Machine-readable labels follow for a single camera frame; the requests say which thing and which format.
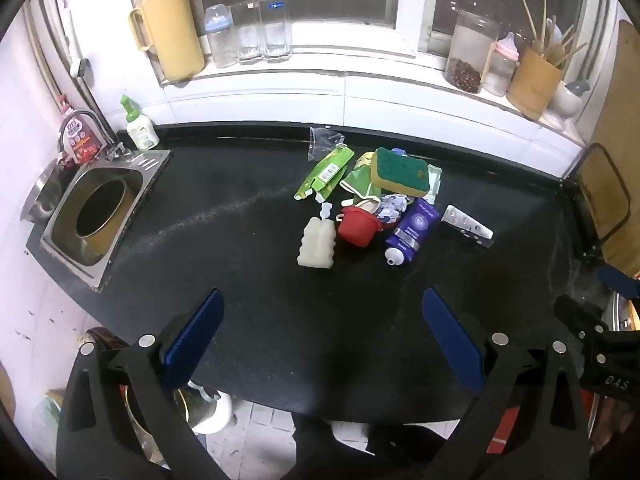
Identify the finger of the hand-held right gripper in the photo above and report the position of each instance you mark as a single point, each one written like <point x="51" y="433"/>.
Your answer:
<point x="619" y="281"/>
<point x="580" y="317"/>

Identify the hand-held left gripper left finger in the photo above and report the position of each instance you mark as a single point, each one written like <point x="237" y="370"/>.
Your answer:
<point x="195" y="340"/>

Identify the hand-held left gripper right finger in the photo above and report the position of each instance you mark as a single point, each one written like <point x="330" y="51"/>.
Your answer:
<point x="452" y="340"/>

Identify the silver blister pack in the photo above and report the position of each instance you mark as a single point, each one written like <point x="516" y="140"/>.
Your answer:
<point x="465" y="225"/>

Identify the purple tube white cap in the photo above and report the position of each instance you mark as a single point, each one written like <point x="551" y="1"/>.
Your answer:
<point x="412" y="230"/>

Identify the blue white wrapper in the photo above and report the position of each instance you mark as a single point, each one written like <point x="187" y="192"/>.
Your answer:
<point x="394" y="207"/>

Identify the red plastic cup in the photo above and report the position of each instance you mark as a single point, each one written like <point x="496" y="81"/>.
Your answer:
<point x="357" y="227"/>

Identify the white ribbed plastic bottle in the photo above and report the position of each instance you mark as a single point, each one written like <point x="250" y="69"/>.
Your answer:
<point x="316" y="245"/>

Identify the clear plastic bag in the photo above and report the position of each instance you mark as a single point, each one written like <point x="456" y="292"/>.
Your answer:
<point x="435" y="182"/>

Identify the beige plastic lid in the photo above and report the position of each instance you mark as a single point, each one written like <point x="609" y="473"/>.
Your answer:
<point x="366" y="205"/>

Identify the green and yellow sponge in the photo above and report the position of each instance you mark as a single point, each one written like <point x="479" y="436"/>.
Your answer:
<point x="400" y="172"/>

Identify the small white plastic piece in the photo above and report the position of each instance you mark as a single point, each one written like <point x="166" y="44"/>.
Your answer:
<point x="326" y="208"/>

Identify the green snack packet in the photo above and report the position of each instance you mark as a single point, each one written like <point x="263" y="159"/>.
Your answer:
<point x="359" y="182"/>

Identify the green carton box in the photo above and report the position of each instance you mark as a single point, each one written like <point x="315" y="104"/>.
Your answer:
<point x="327" y="172"/>

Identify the clear plastic wrapper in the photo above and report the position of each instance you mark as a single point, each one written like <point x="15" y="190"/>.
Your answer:
<point x="322" y="141"/>

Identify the metal basin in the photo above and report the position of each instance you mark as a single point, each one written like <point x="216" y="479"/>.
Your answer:
<point x="620" y="312"/>

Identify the white ceramic cup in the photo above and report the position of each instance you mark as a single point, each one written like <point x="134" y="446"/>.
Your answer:
<point x="212" y="412"/>

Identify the red plastic container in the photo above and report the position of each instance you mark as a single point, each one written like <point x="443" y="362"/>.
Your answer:
<point x="505" y="432"/>

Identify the round dark bucket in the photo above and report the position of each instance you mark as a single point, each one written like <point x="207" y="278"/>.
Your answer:
<point x="100" y="210"/>

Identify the person's dark pants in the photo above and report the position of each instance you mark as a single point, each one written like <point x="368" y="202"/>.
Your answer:
<point x="320" y="452"/>

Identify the wooden cutting board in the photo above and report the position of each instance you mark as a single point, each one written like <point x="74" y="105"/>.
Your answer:
<point x="622" y="110"/>

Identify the stainless steel sink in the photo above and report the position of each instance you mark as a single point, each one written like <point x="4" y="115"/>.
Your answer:
<point x="145" y="170"/>

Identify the white ceramic jar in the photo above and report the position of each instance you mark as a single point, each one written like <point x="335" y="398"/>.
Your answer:
<point x="567" y="102"/>

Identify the metal bowl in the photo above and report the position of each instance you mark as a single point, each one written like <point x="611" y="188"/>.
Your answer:
<point x="42" y="195"/>

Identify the bamboo utensil holder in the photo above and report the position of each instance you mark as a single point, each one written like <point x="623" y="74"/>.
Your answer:
<point x="535" y="85"/>

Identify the green cap dish soap bottle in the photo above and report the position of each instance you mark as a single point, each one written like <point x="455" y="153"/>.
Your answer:
<point x="141" y="130"/>

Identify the red printed packet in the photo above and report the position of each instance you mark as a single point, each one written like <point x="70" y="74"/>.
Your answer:
<point x="80" y="142"/>

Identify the metal faucet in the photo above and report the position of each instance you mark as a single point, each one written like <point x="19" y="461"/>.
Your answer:
<point x="100" y="122"/>

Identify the pink cap baby bottle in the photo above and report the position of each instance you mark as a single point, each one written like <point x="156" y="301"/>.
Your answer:
<point x="500" y="67"/>

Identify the bundle of chopsticks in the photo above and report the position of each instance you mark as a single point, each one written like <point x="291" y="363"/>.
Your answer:
<point x="547" y="35"/>

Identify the glass jar with peppercorns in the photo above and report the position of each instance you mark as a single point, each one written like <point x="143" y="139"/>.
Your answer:
<point x="467" y="55"/>

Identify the yellow plastic pitcher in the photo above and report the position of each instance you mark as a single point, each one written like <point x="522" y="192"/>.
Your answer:
<point x="172" y="35"/>

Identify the blue cap baby bottle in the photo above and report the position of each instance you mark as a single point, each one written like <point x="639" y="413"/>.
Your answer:
<point x="220" y="35"/>

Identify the tall clear glass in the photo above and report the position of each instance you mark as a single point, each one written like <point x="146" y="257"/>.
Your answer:
<point x="247" y="35"/>
<point x="276" y="30"/>

